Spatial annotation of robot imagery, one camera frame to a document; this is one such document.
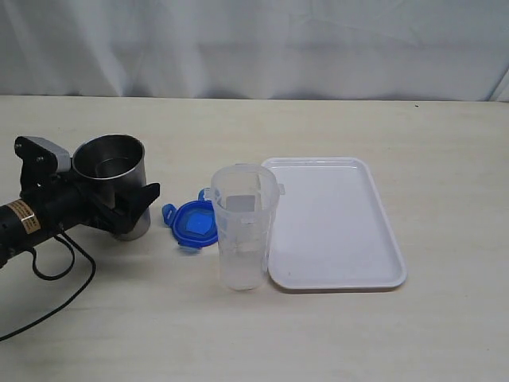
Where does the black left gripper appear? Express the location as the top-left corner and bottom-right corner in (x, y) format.
(14, 136), (161, 239)

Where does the stainless steel cup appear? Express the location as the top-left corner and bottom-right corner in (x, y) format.
(72, 134), (149, 241)

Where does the blue plastic lid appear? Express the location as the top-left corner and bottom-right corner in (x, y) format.
(161, 188), (218, 254)

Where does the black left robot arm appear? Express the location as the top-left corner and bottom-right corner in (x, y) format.
(1, 134), (160, 264)

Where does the clear plastic tall container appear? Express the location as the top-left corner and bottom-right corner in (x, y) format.
(204, 163), (281, 291)

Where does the white plastic tray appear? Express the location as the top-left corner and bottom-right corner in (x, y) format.
(263, 157), (407, 292)

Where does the white backdrop curtain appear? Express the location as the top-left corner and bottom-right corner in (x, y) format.
(1, 1), (508, 102)

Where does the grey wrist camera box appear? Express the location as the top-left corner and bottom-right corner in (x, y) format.
(26, 136), (72, 173)

